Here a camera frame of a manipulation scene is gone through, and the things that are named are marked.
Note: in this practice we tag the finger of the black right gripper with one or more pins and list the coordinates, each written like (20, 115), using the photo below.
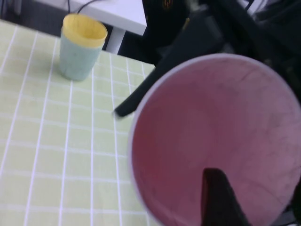
(150, 82)

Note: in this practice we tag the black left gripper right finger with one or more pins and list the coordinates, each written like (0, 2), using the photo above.
(295, 212)

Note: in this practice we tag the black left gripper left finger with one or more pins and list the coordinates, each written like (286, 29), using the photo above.
(218, 202)

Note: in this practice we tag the pink plastic cup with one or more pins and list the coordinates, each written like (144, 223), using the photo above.
(211, 122)

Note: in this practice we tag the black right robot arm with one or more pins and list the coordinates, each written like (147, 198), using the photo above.
(258, 28)

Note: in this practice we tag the pale green plastic cup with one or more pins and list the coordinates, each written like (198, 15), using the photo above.
(75, 61)

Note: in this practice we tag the yellow plastic cup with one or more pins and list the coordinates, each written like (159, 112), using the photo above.
(84, 28)

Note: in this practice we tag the black item with yellow logo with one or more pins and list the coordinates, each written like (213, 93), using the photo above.
(164, 23)

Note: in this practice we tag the white side table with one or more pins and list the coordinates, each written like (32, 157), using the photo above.
(122, 11)

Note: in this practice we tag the green checked tablecloth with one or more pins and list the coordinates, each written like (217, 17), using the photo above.
(58, 141)

